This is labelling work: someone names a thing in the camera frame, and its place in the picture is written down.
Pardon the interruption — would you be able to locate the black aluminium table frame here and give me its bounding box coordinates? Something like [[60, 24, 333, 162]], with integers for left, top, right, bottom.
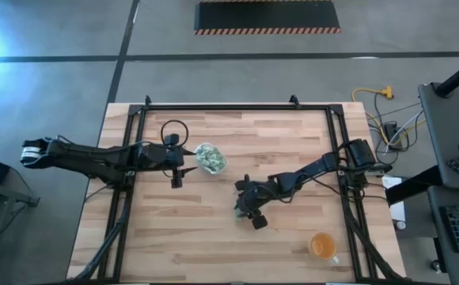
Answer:
[[67, 103, 407, 284]]

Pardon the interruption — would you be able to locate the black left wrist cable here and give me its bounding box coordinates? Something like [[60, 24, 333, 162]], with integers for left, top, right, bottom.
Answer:
[[160, 119, 190, 148]]

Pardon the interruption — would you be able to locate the grey desk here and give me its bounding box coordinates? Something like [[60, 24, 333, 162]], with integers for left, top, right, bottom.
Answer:
[[417, 82, 459, 192]]

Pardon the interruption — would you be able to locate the black desk foot bar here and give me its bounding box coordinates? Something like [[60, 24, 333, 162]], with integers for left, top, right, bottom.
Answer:
[[385, 165, 445, 206]]

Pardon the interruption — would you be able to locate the white floor cable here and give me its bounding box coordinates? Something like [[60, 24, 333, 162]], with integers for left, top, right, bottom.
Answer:
[[385, 109, 425, 150]]

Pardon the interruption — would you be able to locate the orange mug with tea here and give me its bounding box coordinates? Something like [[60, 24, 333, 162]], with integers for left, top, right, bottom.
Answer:
[[307, 232, 340, 265]]

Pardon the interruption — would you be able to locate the black hazard-striped floor mat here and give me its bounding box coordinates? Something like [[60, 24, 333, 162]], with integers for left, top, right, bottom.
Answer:
[[193, 0, 343, 36]]

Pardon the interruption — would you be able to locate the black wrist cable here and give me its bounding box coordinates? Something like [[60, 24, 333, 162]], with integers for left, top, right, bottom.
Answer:
[[235, 173, 389, 203], [160, 119, 190, 148]]

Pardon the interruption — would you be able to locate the black side stand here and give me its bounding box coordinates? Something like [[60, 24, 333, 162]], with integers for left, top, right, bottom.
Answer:
[[0, 173, 41, 242]]

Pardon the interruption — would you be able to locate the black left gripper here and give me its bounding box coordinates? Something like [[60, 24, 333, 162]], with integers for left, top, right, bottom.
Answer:
[[146, 133, 198, 190]]

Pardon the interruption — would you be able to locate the dark keyboard desk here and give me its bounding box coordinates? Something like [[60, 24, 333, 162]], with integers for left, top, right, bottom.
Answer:
[[427, 184, 459, 285]]

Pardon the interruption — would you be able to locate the clear plastic container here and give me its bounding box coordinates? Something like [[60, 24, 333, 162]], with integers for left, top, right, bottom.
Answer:
[[193, 142, 229, 176]]

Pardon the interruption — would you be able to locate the yellow extension cord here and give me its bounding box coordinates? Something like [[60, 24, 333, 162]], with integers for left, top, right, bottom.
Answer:
[[351, 85, 427, 148]]

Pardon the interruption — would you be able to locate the white paper sheet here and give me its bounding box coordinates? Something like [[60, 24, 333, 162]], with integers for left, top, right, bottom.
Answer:
[[381, 175, 407, 224]]

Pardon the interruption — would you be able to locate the black flat bracket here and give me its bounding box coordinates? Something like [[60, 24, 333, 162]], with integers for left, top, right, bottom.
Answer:
[[368, 163, 394, 176]]

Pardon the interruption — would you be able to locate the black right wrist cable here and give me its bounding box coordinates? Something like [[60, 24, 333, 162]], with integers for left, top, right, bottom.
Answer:
[[235, 173, 389, 203]]

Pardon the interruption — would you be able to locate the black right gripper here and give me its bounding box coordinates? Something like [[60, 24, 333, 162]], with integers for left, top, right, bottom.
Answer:
[[235, 173, 280, 230]]

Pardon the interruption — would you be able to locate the black power adapter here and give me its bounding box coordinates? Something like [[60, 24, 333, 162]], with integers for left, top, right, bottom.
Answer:
[[384, 121, 400, 150]]

